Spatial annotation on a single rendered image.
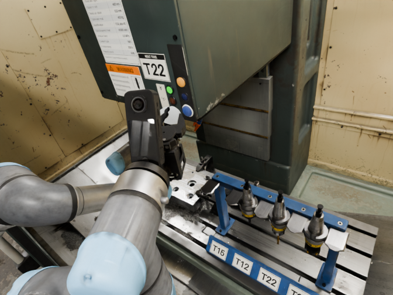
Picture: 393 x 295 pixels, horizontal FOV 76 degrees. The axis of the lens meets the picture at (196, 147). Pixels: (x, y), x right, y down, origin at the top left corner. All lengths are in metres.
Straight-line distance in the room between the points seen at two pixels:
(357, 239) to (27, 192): 1.16
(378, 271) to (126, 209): 1.18
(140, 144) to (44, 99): 1.52
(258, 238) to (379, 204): 0.91
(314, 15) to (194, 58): 0.98
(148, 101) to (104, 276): 0.22
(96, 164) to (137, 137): 1.67
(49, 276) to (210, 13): 0.60
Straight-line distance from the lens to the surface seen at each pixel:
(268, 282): 1.07
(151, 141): 0.36
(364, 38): 1.52
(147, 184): 0.33
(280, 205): 0.81
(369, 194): 1.91
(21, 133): 1.85
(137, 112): 0.36
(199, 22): 0.63
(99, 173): 1.99
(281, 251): 1.17
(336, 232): 0.86
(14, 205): 0.67
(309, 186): 1.86
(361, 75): 1.58
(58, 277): 0.42
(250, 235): 1.20
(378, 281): 1.33
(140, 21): 0.67
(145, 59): 0.70
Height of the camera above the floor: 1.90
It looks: 36 degrees down
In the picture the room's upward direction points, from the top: 12 degrees counter-clockwise
